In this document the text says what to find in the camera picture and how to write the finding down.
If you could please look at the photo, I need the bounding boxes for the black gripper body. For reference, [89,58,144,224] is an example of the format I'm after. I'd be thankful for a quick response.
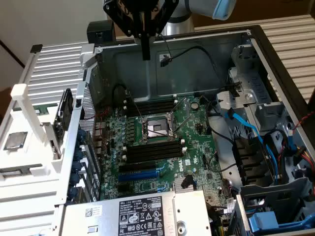
[103,0,179,37]

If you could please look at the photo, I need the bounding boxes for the black plastic block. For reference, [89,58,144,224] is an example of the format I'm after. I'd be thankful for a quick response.
[86,21,116,45]

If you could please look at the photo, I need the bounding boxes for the grey open PC case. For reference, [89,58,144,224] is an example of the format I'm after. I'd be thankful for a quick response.
[53,24,315,236]

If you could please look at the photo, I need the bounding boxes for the metal socket cover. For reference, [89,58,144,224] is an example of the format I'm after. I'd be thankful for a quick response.
[169,98,191,123]

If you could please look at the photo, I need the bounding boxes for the CPU socket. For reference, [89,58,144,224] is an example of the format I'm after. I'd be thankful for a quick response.
[139,111,180,145]

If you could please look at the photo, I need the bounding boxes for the black graphics card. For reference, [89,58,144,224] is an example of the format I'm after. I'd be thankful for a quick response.
[41,88,75,159]

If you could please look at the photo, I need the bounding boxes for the tall grey drive cage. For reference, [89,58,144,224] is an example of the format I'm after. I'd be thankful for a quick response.
[227,44,274,104]

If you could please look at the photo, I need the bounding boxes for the Universal Robots cardboard box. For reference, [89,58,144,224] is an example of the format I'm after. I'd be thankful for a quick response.
[114,0,315,41]

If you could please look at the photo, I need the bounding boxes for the green Dell motherboard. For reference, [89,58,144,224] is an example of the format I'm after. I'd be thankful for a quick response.
[94,95,241,236]

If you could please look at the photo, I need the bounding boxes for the long black expansion slot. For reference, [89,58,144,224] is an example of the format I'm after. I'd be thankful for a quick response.
[119,161,157,173]

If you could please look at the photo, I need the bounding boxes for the blue expansion slot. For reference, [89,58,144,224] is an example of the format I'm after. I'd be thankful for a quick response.
[118,169,159,182]

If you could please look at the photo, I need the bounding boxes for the small grey disk bay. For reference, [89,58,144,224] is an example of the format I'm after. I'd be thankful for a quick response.
[254,102,290,131]

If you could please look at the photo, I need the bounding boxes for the silver chipset heatsink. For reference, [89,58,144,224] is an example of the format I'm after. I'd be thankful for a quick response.
[173,176,197,193]

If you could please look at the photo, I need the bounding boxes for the white parts rack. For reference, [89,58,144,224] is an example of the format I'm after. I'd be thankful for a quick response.
[0,83,66,181]

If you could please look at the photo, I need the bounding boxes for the silver CPU chip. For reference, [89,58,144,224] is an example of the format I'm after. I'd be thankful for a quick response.
[3,131,28,150]

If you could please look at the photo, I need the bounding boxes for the silver power supply unit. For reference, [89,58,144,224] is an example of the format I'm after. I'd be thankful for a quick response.
[58,189,213,236]

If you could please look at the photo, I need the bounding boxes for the large grey disk bay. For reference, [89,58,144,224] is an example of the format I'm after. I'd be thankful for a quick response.
[236,177,315,236]

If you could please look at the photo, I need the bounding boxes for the blue plastic latch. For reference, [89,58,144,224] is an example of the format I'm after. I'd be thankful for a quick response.
[248,211,280,232]

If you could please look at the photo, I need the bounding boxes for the black wire with plug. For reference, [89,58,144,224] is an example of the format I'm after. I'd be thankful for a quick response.
[157,33,243,96]

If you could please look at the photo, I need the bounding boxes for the looped black wire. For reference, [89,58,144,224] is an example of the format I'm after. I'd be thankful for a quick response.
[112,83,128,104]

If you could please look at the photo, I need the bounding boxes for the thin wire locking lever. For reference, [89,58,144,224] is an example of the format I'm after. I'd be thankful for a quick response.
[174,115,191,135]
[126,90,146,123]

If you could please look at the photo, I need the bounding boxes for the thin red wire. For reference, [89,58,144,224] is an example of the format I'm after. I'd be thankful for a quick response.
[94,108,113,121]

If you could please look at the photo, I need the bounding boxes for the silver disk bay bracket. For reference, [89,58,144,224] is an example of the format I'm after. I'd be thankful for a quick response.
[216,89,256,116]

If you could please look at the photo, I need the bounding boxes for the thin black wire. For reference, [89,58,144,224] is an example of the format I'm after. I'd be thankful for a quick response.
[210,127,237,148]

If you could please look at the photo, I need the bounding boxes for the flat blue SATA wire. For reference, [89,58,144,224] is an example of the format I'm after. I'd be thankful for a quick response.
[222,108,284,182]

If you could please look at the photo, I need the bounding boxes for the long red black twisted wire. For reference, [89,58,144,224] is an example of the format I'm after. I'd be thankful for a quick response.
[291,113,315,131]

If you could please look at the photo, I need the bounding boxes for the blue SATA wire plug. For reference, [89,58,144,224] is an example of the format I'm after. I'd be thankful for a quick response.
[285,136,299,160]

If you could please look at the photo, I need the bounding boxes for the yellow red power wires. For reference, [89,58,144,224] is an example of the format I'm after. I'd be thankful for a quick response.
[294,145,315,170]

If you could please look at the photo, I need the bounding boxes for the blue plastic rail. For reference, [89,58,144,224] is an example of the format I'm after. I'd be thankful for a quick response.
[278,213,315,229]

